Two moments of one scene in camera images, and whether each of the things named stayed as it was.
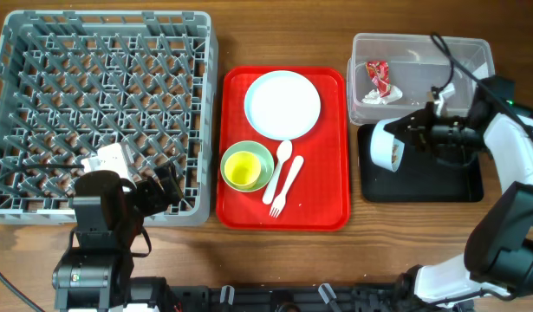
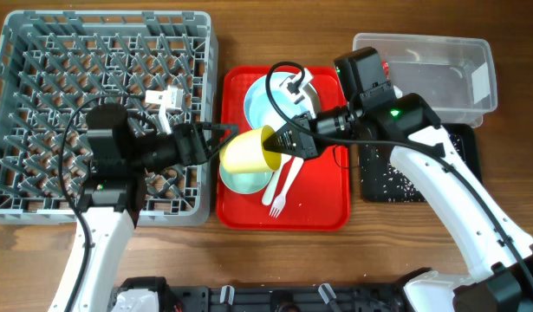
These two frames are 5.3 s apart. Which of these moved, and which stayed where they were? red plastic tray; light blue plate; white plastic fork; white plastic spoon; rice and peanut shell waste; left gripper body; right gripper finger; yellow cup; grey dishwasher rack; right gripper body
Moved: right gripper body; right gripper finger; yellow cup; left gripper body; rice and peanut shell waste
Stayed: grey dishwasher rack; red plastic tray; white plastic fork; white plastic spoon; light blue plate
